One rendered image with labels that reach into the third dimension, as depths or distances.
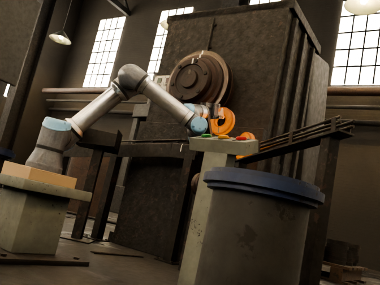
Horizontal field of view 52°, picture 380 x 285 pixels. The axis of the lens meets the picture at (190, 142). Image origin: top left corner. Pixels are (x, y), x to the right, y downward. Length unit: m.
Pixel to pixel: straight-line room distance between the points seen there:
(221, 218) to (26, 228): 0.91
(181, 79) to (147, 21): 10.13
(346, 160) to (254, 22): 5.98
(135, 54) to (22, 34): 7.70
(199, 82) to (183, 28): 0.71
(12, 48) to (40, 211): 3.26
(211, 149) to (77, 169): 3.86
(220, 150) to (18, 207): 0.81
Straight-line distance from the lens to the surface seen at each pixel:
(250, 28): 2.72
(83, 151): 3.00
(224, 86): 2.41
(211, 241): 0.99
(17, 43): 4.79
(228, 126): 2.09
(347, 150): 8.44
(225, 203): 0.97
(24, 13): 4.88
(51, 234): 1.73
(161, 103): 1.74
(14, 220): 1.67
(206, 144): 1.45
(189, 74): 2.47
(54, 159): 1.71
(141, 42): 12.33
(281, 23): 2.64
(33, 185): 1.57
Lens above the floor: 0.30
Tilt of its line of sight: 10 degrees up
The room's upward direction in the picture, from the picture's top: 12 degrees clockwise
